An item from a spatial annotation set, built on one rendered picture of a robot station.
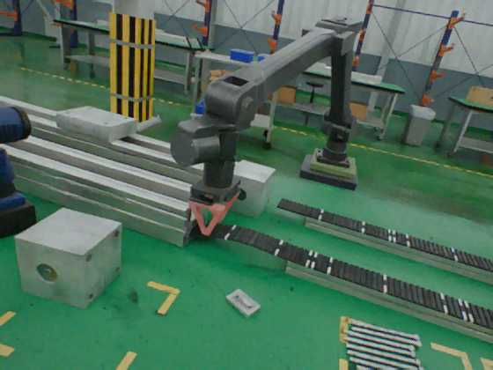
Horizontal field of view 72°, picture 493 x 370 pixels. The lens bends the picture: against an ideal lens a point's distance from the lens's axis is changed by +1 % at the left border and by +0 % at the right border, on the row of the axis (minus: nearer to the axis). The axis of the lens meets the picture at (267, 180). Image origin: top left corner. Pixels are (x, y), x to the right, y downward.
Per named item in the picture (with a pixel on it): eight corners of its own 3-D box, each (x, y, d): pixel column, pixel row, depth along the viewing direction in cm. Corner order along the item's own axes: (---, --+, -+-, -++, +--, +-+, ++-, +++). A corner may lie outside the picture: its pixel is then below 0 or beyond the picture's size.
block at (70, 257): (129, 262, 58) (130, 215, 55) (84, 310, 48) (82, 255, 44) (77, 248, 59) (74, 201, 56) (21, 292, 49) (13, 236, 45)
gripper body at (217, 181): (188, 196, 61) (191, 157, 58) (210, 178, 70) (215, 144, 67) (222, 205, 59) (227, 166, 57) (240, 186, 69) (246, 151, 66)
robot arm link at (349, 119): (371, 5, 81) (334, -2, 86) (345, 36, 76) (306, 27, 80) (357, 132, 118) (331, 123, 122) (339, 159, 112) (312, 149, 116)
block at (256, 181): (271, 198, 91) (278, 166, 87) (257, 218, 80) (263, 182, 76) (240, 188, 93) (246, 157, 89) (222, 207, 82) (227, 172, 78)
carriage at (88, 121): (136, 142, 95) (136, 119, 93) (108, 152, 86) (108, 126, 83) (89, 129, 99) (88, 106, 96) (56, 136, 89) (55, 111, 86)
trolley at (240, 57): (270, 137, 426) (286, 53, 387) (270, 151, 376) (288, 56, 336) (188, 123, 420) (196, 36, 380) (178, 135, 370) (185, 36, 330)
